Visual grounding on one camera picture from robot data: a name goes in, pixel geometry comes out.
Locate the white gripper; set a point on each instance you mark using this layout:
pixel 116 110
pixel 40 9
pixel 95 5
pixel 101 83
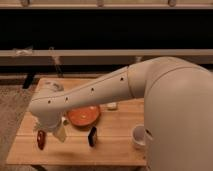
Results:
pixel 54 125

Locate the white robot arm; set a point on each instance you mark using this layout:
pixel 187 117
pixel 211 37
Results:
pixel 178 109

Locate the black upright eraser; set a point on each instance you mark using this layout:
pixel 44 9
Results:
pixel 92 137

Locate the dark red oval object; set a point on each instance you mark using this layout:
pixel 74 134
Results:
pixel 41 139

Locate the orange plate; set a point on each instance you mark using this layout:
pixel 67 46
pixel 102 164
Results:
pixel 85 116

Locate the small white block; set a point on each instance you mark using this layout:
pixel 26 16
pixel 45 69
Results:
pixel 112 106

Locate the white cup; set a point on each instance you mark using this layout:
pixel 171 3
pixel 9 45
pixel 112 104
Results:
pixel 138 136

